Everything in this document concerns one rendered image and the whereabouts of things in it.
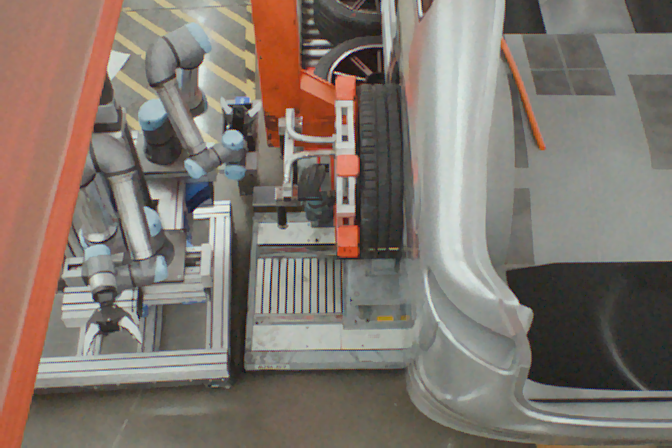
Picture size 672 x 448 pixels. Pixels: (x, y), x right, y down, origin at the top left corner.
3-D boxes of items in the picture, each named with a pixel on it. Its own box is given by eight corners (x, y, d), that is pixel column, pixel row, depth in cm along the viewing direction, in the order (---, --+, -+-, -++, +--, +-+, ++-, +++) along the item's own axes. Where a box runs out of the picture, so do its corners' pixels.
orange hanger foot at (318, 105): (420, 146, 353) (427, 91, 325) (302, 148, 353) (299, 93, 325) (418, 118, 363) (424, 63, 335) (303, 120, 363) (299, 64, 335)
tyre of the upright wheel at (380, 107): (419, 47, 299) (409, 168, 349) (356, 47, 299) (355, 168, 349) (436, 175, 256) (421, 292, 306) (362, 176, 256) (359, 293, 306)
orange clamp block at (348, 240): (358, 236, 289) (358, 257, 284) (336, 236, 289) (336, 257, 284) (358, 225, 284) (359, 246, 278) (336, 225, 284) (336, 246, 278)
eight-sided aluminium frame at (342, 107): (354, 271, 308) (356, 184, 264) (337, 271, 308) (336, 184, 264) (351, 162, 341) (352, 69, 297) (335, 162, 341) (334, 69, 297)
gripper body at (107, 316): (125, 334, 228) (119, 299, 235) (123, 318, 221) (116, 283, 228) (98, 339, 226) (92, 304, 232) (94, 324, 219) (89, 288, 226)
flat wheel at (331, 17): (295, -3, 453) (293, -37, 434) (399, -32, 469) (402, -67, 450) (342, 71, 417) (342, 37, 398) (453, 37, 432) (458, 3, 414)
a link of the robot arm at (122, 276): (137, 296, 247) (129, 277, 238) (101, 305, 245) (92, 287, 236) (133, 275, 251) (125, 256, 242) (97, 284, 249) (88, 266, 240)
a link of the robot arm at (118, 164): (128, 123, 243) (169, 274, 253) (92, 132, 241) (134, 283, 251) (127, 126, 232) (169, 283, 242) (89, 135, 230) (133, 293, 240)
